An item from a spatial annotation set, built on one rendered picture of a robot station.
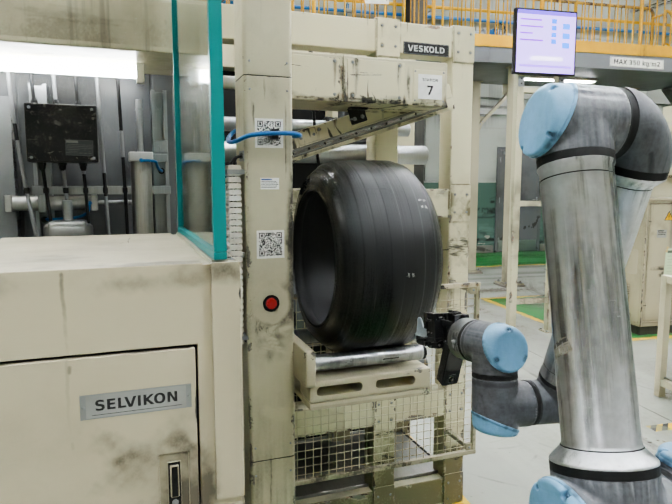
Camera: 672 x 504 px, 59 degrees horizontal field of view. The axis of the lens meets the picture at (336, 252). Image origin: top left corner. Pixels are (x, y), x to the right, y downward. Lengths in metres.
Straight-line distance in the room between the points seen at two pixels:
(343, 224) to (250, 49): 0.50
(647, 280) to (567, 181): 5.10
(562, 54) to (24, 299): 5.32
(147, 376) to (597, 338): 0.64
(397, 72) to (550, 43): 3.82
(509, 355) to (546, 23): 4.77
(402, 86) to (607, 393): 1.34
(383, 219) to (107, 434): 0.87
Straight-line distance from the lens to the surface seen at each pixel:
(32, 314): 0.88
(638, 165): 1.07
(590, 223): 0.94
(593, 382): 0.93
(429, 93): 2.06
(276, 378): 1.66
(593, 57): 8.88
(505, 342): 1.19
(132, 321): 0.87
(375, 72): 1.98
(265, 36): 1.61
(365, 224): 1.47
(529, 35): 5.66
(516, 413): 1.23
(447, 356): 1.35
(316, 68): 1.91
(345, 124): 2.07
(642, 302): 6.04
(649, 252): 6.00
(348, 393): 1.63
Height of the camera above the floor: 1.38
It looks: 7 degrees down
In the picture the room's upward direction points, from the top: straight up
